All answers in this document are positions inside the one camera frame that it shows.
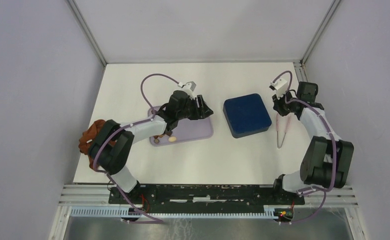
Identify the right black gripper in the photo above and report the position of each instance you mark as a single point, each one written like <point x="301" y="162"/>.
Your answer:
<point x="277" y="105"/>

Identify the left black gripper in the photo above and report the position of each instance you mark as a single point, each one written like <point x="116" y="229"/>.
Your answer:
<point x="203" y="111"/>

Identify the pink tongs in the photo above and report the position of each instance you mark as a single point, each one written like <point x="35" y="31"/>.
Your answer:
<point x="281" y="133"/>

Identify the blue tin lid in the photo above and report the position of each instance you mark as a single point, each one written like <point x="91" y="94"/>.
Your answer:
<point x="246" y="115"/>

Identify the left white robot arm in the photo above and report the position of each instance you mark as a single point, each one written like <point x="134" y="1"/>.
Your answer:
<point x="111" y="147"/>

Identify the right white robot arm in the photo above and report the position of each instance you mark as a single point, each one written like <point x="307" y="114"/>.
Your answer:
<point x="326" y="163"/>

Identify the purple chocolate tray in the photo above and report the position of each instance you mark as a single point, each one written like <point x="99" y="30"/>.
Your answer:
<point x="186" y="131"/>

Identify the white oval chocolate bottom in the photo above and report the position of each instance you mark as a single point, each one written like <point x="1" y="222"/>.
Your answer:
<point x="172" y="139"/>

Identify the brown crumpled cloth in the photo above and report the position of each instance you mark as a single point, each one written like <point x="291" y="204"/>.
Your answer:
<point x="87" y="137"/>

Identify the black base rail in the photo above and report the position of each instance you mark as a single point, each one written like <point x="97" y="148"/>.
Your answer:
<point x="213" y="199"/>

